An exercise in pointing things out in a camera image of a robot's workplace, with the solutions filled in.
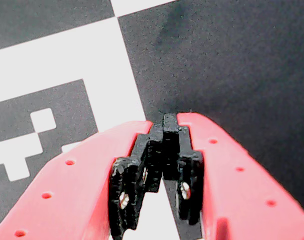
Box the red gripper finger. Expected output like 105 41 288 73
0 120 165 240
162 111 304 240

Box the black white marker checkerboard mat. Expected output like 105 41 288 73
0 0 304 240

